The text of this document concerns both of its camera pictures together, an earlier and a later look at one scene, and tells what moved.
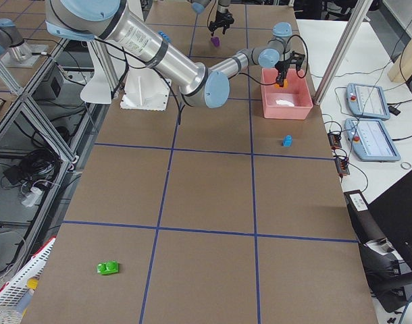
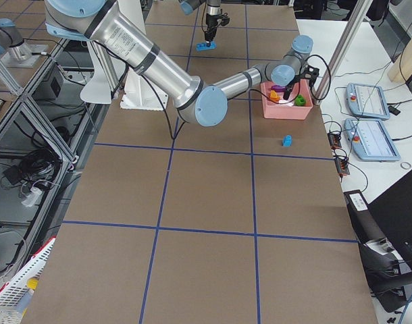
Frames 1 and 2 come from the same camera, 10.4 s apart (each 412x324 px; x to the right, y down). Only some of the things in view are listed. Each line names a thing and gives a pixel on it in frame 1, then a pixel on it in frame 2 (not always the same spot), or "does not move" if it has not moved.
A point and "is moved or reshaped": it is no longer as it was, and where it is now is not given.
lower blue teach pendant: [371, 140] does not move
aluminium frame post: [342, 50] does not move
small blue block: [288, 140] does not move
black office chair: [393, 281] does not move
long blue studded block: [164, 36] to [206, 46]
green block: [108, 267] to [300, 100]
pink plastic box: [294, 102] does not move
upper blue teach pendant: [367, 100] does not move
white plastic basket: [8, 306] does not move
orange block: [285, 84] is moved or reshaped
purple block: [215, 40] to [278, 88]
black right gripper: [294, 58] to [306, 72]
